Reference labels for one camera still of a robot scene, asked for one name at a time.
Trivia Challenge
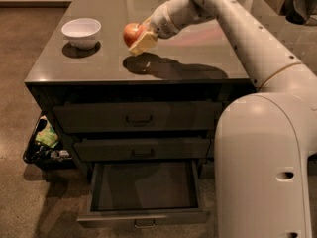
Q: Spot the green snack bag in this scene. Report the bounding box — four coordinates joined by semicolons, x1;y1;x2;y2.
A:
35;120;59;148

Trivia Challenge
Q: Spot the open bottom left drawer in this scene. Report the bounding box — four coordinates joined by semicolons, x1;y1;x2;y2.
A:
77;160;210;229

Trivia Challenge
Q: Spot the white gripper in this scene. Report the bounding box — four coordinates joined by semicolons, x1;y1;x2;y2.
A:
129;3;179;56

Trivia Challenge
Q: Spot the top left drawer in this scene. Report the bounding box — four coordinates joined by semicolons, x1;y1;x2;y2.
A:
53;101;222;133

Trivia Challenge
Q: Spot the dark faceted vase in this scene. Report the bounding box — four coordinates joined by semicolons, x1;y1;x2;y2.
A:
284;0;317;25

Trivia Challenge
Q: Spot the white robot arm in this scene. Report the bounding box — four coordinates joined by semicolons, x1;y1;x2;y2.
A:
129;0;317;238

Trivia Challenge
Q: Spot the middle left drawer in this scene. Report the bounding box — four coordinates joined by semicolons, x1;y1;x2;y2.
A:
73;137;211;162

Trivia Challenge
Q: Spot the white bowl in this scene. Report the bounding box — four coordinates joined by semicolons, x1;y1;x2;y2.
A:
61;18;101;50

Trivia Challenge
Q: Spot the grey cabinet frame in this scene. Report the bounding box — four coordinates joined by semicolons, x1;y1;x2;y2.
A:
27;79;255;178

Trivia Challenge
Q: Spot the black bin with items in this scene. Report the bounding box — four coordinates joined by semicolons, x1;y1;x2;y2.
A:
23;114;75;171

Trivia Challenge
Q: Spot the red apple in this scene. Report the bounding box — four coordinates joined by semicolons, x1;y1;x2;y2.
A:
123;23;145;47

